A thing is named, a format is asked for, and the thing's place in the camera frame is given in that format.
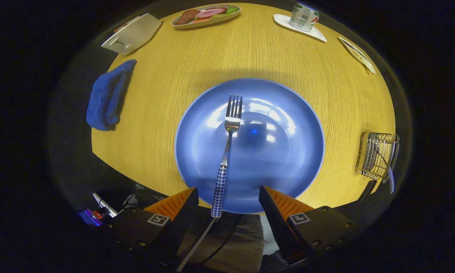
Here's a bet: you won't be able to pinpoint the black cable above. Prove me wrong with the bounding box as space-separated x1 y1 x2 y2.
201 214 243 266

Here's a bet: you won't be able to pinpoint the white flat device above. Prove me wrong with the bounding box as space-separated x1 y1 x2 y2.
93 193 119 217

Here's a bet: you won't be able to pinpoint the person's khaki trousers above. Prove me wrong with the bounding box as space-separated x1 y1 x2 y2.
176 212 265 273

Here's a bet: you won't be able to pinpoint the blue folded cloth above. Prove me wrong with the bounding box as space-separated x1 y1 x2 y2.
86 59 138 132

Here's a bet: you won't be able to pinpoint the white toaster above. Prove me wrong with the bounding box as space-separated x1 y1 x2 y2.
101 13 163 56

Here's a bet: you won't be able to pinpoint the fork with checkered handle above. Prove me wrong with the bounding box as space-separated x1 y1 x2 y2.
211 94 243 218

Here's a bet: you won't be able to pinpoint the plate of meat and greens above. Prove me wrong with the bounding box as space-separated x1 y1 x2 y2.
170 4 241 29

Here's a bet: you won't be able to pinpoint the white and green bottle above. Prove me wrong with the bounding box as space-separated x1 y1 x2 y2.
289 3 320 32

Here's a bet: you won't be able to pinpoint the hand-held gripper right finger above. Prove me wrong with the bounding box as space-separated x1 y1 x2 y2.
258 185 360 266

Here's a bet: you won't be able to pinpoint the black table bracket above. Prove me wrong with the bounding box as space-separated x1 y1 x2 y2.
358 180 378 201

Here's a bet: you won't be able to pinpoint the white square coaster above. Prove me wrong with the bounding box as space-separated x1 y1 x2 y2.
273 14 327 43

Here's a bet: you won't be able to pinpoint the blue round plate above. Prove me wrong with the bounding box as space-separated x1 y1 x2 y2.
174 78 325 215

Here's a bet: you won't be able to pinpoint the grey strap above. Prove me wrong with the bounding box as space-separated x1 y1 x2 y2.
176 217 217 273

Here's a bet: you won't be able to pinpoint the spoon with checkered handle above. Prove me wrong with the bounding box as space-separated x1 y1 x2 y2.
375 146 396 195

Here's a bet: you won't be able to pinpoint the white divided snack tray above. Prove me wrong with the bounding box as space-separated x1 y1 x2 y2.
338 36 377 75

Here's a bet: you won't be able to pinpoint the metal wire basket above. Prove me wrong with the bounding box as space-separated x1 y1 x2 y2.
355 132 400 180

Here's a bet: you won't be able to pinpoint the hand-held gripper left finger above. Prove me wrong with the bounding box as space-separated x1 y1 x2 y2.
106 187 200 266

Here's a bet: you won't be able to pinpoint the smartphone with lit screen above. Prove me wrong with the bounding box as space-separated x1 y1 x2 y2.
78 208 103 227

